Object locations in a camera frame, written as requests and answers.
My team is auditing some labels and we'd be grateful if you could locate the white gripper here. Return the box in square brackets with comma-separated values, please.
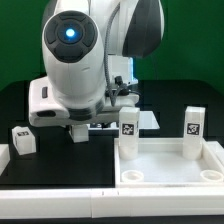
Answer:
[62, 93, 139, 125]

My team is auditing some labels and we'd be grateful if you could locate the white left fence piece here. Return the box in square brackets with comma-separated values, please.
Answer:
[0, 144, 10, 175]

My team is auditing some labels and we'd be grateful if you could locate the white sheet with tags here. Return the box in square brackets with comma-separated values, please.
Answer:
[88, 111, 160, 131]

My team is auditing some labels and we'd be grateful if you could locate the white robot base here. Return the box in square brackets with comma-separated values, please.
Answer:
[126, 58, 138, 85]

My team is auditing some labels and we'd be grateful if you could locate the white front fence bar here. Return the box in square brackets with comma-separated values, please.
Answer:
[0, 187, 224, 219]

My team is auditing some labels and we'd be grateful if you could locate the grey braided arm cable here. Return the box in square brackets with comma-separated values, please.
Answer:
[103, 1, 139, 108]

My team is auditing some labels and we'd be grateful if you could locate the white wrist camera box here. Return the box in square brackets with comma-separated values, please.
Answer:
[28, 77, 71, 127]

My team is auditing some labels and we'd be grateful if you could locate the white square tabletop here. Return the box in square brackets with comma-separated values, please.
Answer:
[114, 138, 224, 188]

